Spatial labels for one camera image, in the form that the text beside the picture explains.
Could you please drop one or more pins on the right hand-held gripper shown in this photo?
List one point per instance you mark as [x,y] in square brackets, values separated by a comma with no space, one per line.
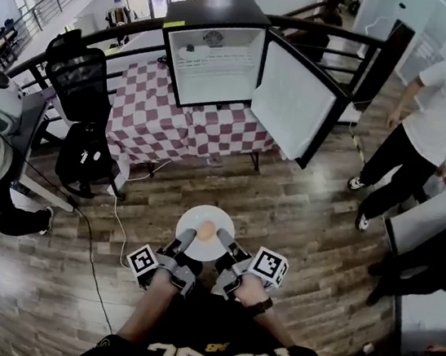
[266,265]

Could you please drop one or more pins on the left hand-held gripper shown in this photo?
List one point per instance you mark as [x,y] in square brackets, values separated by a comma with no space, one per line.
[177,267]

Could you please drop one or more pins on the brown egg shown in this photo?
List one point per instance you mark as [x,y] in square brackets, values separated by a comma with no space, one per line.
[206,230]

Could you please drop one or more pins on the black mini fridge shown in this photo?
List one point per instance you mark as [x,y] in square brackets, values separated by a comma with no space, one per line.
[218,8]

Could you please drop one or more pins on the person's left forearm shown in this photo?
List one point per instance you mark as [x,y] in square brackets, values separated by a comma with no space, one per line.
[150,311]

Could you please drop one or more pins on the person's right forearm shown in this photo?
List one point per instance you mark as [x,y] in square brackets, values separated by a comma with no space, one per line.
[280,329]

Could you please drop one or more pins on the person's right hand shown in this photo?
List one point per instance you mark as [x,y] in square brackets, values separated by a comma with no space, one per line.
[254,293]

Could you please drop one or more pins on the black wristband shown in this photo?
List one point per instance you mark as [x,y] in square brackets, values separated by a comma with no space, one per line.
[261,307]

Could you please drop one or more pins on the red white checkered tablecloth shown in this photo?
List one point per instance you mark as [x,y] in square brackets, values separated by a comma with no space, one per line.
[148,121]

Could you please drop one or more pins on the black backpack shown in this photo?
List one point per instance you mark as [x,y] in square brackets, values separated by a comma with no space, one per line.
[86,158]

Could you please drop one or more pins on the black mesh office chair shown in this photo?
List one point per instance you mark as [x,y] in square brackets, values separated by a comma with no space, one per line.
[80,83]

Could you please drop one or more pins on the grey desk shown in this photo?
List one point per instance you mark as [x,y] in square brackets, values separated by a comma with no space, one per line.
[33,122]

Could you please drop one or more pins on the white table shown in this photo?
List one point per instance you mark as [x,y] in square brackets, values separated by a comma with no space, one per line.
[426,222]

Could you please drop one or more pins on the clothes rack with garments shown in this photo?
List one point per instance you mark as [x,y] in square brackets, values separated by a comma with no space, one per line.
[120,16]

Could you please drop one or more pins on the black curved railing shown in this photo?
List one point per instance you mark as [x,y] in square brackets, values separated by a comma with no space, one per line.
[395,53]

